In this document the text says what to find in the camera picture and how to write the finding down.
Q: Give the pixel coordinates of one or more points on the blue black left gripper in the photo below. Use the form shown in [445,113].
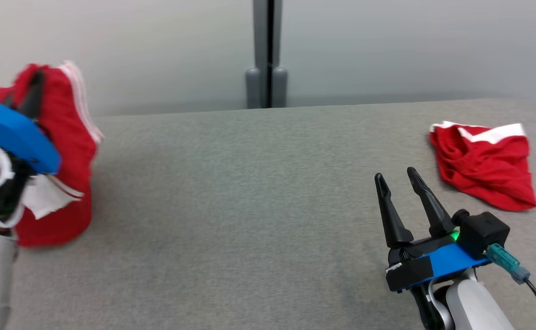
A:
[16,133]

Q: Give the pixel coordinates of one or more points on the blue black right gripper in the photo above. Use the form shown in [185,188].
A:
[414,270]

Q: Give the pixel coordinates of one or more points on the red white jersey shirt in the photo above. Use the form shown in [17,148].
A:
[66,137]

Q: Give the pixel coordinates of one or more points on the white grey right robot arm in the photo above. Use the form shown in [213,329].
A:
[474,307]

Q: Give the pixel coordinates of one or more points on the red white shorts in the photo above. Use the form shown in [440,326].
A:
[483,169]

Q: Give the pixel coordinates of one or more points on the grey cylindrical bumper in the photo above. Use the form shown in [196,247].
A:
[280,87]
[253,89]

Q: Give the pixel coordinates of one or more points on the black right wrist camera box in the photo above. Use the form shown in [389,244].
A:
[483,233]

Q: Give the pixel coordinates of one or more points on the grey metal partition post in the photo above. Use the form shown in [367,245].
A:
[259,36]

